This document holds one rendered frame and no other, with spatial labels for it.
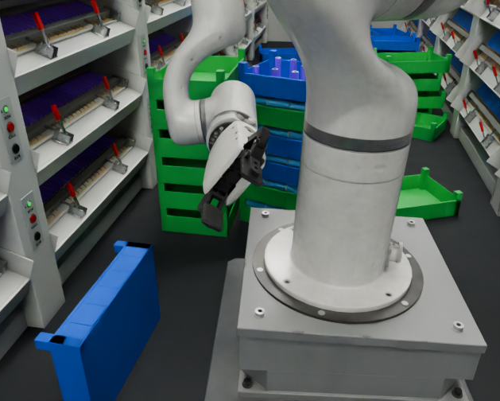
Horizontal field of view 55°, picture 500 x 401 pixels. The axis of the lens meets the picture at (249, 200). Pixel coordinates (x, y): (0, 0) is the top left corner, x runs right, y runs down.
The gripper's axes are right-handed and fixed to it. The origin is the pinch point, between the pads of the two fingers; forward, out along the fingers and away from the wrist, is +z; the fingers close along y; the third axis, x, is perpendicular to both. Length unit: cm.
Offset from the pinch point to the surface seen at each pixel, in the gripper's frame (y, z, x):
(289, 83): 0, -64, -17
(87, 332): 34.8, 0.8, 4.2
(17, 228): 44, -23, 21
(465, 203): 2, -75, -94
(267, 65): 6, -86, -16
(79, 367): 38.6, 4.5, 2.9
